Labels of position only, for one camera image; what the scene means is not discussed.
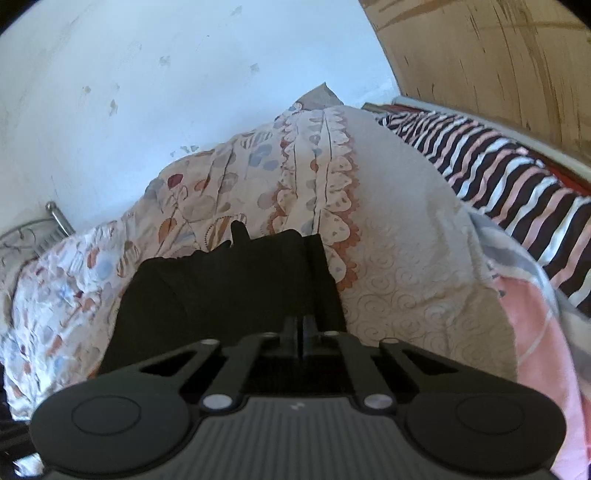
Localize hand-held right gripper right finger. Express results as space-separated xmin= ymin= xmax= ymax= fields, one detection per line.
xmin=302 ymin=316 xmax=463 ymax=411

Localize grey pillow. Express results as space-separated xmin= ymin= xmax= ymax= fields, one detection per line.
xmin=294 ymin=83 xmax=346 ymax=112

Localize metal bed headboard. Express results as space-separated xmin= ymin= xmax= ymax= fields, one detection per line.
xmin=0 ymin=200 xmax=77 ymax=266

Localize floral patterned quilt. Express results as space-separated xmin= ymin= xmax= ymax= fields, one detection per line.
xmin=0 ymin=104 xmax=519 ymax=464

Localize striped bed sheet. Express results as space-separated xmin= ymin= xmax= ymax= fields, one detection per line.
xmin=375 ymin=110 xmax=591 ymax=320

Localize black garment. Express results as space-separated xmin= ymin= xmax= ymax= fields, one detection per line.
xmin=99 ymin=220 xmax=347 ymax=376

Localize brown wooden panel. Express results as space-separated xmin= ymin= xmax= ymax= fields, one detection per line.
xmin=359 ymin=0 xmax=591 ymax=161

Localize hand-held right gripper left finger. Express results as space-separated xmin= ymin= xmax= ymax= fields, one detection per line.
xmin=137 ymin=316 xmax=300 ymax=412

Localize pink and grey blanket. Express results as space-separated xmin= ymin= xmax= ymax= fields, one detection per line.
xmin=468 ymin=210 xmax=591 ymax=480

